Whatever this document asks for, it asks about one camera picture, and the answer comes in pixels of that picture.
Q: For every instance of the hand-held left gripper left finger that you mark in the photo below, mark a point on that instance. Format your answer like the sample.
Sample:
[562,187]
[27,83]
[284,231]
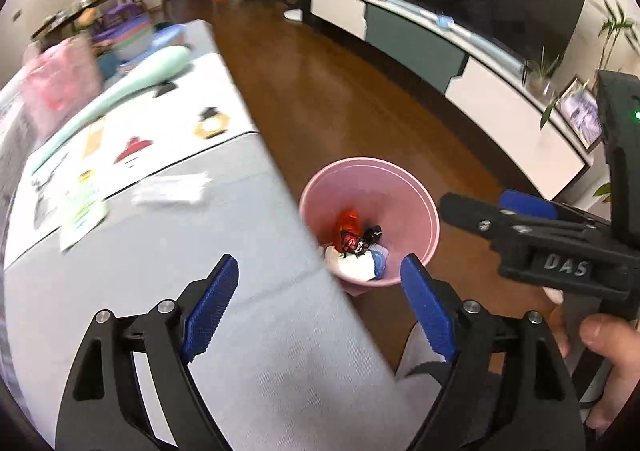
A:
[212,306]

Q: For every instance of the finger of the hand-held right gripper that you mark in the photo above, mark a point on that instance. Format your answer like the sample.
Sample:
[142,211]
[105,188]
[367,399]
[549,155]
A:
[527,203]
[472,216]

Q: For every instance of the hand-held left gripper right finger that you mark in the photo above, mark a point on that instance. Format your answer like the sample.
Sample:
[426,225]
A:
[430,306]

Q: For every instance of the pink trash bin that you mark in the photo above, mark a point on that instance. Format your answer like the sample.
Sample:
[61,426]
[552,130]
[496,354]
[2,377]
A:
[400,211]

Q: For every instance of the person's right hand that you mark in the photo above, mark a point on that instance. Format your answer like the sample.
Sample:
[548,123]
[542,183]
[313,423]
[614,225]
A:
[615,361]

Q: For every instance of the framed picture on cabinet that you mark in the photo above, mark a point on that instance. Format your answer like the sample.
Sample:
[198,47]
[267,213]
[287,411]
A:
[580,113]

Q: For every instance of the white green television cabinet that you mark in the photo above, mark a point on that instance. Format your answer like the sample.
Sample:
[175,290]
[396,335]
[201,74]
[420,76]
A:
[495,96]

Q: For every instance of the clear plastic packaging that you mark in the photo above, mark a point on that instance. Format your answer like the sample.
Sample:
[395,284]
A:
[172,188]

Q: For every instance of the small leafy plant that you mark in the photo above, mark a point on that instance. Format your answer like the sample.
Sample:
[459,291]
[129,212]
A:
[542,66]

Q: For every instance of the green snack packet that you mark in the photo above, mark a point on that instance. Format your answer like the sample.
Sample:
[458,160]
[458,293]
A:
[85,213]

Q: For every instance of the white printed blanket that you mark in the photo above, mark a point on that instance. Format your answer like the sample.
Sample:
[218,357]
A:
[165,141]

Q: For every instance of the tall leafy houseplant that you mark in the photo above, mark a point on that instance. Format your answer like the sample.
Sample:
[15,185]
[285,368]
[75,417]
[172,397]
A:
[617,31]

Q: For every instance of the mint green long pillow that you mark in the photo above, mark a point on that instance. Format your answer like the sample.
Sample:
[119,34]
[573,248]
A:
[135,81]

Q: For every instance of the pink plastic bag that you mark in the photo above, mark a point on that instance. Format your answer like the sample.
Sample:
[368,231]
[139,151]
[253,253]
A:
[62,81]

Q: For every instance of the stack of plastic basins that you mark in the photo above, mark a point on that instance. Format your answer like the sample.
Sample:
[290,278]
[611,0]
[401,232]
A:
[135,38]

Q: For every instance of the dark dining table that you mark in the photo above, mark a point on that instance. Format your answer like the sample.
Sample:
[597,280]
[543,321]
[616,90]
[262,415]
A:
[85,8]

